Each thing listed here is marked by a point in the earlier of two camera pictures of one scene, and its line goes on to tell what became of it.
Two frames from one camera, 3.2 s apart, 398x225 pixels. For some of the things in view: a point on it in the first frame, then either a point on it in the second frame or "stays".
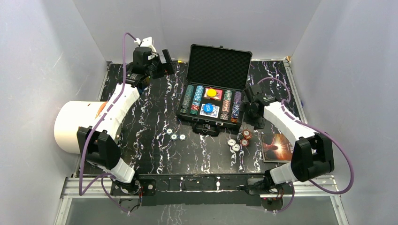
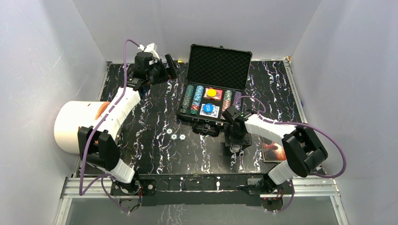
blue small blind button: [208, 108] stays
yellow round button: [211, 92] stays
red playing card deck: [218, 96] stays
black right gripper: [258, 123] → [246, 141]
